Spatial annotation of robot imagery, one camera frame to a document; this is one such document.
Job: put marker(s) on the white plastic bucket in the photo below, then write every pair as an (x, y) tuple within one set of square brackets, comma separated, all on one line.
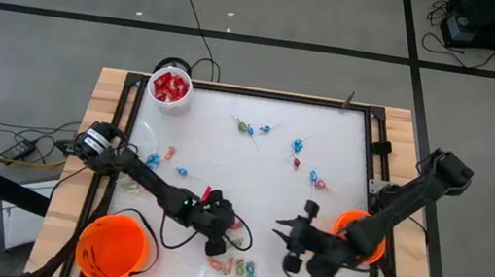
[(172, 107)]

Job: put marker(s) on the white box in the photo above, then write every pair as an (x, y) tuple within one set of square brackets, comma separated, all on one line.
[(26, 223)]

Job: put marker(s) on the clear plastic wrapper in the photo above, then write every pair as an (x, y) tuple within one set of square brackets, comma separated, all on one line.
[(146, 131)]

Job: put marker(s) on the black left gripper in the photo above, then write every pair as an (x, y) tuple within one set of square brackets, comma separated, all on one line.
[(216, 217)]

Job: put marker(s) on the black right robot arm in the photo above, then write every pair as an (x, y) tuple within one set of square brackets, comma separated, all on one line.
[(406, 196)]

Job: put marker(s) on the red Skittles pack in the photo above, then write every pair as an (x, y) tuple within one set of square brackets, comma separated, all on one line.
[(165, 96), (162, 80), (180, 86)]

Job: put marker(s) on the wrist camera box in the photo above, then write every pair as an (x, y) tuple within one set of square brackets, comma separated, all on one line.
[(215, 247), (293, 263)]

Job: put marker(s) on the black power adapter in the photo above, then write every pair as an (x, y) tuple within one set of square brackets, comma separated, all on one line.
[(17, 150)]

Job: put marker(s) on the white floor scrap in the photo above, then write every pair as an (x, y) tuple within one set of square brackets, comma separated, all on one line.
[(230, 14), (139, 13)]

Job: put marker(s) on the black metal beam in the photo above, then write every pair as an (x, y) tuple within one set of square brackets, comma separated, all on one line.
[(4, 186)]

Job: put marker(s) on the red tag on arm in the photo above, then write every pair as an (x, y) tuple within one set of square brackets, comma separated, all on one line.
[(206, 194)]

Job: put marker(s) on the red wrapped lollipop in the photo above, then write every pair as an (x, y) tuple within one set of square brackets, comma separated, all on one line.
[(320, 184), (296, 164)]

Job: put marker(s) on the blue wrapped lollipop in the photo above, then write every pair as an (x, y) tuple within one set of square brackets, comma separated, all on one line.
[(153, 160), (251, 131), (181, 172), (314, 175), (265, 129), (297, 145)]

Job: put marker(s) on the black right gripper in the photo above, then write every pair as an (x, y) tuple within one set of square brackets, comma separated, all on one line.
[(308, 241)]

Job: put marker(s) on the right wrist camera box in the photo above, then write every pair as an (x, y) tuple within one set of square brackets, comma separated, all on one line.
[(293, 263)]

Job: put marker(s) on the green wrapped lollipop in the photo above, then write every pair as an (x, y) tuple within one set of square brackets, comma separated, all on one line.
[(242, 127), (129, 186)]

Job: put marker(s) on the orange plastic bucket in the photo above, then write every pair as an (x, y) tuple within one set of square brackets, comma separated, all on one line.
[(343, 221)]

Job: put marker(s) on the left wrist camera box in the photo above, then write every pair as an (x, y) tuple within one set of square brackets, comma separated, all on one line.
[(215, 247)]

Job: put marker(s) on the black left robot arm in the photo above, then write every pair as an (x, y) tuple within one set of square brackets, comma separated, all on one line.
[(148, 178)]

